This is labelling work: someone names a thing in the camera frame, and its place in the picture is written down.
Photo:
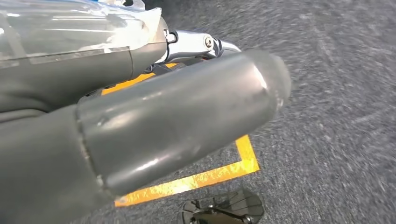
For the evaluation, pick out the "yellow floor tape square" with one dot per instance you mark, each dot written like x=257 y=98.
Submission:
x=198 y=179

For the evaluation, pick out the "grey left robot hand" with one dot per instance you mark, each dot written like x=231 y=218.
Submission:
x=170 y=117

